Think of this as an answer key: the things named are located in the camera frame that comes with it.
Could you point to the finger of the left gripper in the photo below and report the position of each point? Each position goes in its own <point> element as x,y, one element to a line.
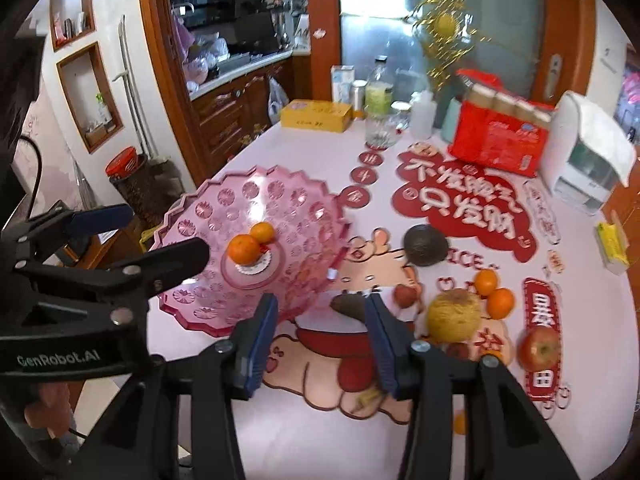
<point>42,236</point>
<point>148,275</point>

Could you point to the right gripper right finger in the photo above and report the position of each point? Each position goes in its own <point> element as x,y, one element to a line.
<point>414,370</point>

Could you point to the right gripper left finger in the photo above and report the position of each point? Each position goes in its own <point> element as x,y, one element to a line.
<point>230,369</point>

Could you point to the speckled brown pear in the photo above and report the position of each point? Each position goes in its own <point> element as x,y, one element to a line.
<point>454,316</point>

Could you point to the mandarin orange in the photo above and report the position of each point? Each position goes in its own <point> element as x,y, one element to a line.
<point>500,303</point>
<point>486,281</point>

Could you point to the red apple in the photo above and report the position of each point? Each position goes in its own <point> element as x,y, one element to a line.
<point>539,349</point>

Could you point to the dark round avocado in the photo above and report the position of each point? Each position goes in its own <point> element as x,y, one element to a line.
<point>425,245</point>

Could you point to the operator hand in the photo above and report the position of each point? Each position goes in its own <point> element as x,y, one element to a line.
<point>52,411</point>

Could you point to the small orange near edge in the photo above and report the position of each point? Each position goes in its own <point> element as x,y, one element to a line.
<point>460,426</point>

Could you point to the red lychee fruit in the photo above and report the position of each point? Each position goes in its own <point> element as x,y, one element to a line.
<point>405,296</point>

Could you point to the red lidded dark bin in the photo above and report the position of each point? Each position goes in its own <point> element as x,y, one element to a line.
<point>130,173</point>

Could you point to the larger orange in tray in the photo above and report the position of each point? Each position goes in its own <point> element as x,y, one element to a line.
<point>244,250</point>

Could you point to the printed cartoon table mat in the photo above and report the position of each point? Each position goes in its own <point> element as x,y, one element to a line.
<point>489,223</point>

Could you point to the smaller orange in tray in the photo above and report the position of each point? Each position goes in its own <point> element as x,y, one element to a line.
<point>263,232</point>

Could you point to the pink plastic fruit tray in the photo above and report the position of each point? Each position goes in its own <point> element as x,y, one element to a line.
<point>312,232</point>

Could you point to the yellow sponge box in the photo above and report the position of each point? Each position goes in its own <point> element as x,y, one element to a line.
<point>613,244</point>

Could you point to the teal ceramic canister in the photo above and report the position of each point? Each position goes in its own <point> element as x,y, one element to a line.
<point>451,119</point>

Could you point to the clear glass bottle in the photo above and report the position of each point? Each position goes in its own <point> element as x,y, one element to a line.
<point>378,104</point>

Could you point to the red snack package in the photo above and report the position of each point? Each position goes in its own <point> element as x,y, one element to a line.
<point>498,129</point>

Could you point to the clear drinking glass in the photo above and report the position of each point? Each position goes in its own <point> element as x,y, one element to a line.
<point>401,113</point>

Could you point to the white plastic squeeze bottle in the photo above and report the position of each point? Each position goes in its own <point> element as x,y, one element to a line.
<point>422,114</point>

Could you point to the yellow cardboard box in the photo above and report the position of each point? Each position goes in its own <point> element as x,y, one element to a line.
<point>317,115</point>

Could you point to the white countertop appliance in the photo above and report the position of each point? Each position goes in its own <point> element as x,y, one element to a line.
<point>586,155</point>

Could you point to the metal tin can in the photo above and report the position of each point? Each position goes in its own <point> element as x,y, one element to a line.
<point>358,96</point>

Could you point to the white blue carton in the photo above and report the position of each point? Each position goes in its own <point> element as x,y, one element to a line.
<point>342,78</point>

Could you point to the gold hanging decoration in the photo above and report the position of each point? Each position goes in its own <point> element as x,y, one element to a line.
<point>446,34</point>

